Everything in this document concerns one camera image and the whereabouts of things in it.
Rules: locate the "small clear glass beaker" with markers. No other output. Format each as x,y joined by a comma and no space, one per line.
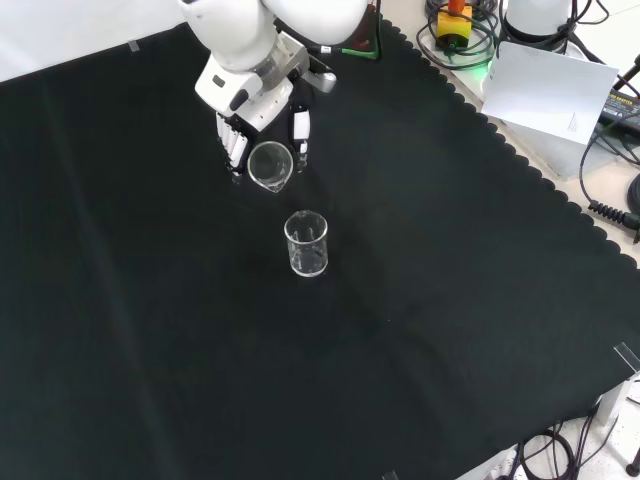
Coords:
270,166

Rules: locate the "yellow stop button box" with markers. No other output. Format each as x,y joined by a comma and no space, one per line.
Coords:
454,27

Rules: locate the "clear glass beaker with markings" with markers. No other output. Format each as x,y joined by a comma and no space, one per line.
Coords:
306,245

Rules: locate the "black power adapter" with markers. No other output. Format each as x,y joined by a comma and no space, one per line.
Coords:
622,107

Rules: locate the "pale board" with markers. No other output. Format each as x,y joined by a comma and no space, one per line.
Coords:
545,95

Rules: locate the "black bench cloth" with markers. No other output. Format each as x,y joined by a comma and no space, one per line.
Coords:
250,325

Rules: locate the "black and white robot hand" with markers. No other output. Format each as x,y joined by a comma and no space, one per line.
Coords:
260,107

